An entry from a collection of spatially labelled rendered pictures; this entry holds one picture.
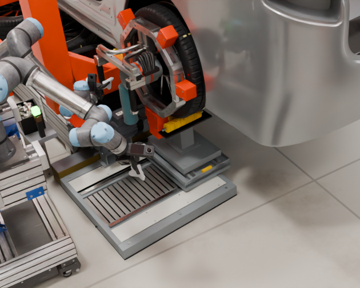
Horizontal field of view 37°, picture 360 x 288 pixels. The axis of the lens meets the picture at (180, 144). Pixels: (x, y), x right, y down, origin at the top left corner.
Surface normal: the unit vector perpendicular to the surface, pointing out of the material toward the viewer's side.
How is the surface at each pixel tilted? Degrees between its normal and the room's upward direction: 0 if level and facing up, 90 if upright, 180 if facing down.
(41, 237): 0
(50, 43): 90
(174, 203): 0
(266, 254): 0
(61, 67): 90
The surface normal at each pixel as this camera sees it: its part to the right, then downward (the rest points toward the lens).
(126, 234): -0.07, -0.79
